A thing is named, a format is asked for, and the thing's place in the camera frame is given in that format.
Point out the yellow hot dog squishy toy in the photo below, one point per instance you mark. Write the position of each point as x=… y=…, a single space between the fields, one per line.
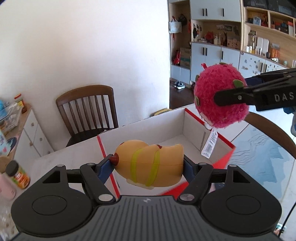
x=149 y=166

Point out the pink fuzzy plush ball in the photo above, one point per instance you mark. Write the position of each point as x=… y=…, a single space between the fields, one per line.
x=212 y=79

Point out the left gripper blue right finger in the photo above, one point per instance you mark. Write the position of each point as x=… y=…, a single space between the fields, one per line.
x=188 y=169

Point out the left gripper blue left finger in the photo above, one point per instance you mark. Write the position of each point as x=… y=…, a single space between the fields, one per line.
x=104 y=170

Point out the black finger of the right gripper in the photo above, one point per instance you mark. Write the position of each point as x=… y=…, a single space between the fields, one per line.
x=234 y=96

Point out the orange label jar black lid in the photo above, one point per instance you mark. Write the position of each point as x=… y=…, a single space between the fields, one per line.
x=18 y=175

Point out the white drawer cabinet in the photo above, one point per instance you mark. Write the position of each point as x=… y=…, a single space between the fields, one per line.
x=31 y=142

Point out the pink bottle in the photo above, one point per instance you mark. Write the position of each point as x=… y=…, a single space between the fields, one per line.
x=7 y=190

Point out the red and white cardboard box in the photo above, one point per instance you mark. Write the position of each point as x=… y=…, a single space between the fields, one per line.
x=180 y=126

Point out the white wall cupboard unit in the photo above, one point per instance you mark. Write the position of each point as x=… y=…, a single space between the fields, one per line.
x=253 y=36

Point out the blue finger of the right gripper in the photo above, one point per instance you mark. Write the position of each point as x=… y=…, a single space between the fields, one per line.
x=252 y=81

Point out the dark wooden chair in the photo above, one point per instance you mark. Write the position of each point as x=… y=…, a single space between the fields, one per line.
x=87 y=111

